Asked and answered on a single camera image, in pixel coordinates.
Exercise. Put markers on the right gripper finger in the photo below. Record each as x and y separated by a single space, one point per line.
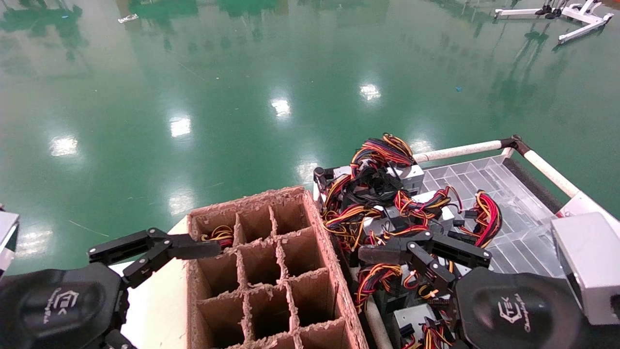
385 254

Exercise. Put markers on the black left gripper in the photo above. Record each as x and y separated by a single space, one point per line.
53 305

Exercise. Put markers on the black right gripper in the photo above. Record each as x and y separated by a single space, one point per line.
518 310

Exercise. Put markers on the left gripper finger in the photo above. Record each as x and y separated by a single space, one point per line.
193 248

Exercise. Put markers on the brown cardboard divider box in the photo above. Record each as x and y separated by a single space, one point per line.
271 271

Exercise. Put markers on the clear plastic compartment tray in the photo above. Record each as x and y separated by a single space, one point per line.
513 203

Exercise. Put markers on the white padded cart rail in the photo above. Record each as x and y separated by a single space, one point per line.
460 150
552 174
378 325

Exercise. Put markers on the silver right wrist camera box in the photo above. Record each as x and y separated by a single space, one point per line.
591 266

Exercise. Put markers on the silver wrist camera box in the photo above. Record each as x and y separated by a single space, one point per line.
7 237
591 266

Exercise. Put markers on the black rail corner connector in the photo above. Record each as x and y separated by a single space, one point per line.
514 144
320 177

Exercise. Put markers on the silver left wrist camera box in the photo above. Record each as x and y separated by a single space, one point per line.
7 237

